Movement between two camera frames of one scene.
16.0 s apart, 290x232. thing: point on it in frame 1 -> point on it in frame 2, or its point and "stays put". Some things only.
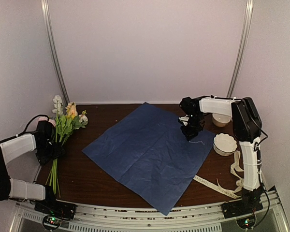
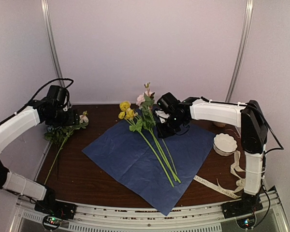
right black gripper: [191, 134] -> [162, 133]
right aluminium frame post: [239, 55] stays put
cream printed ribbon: [239, 183] stays put
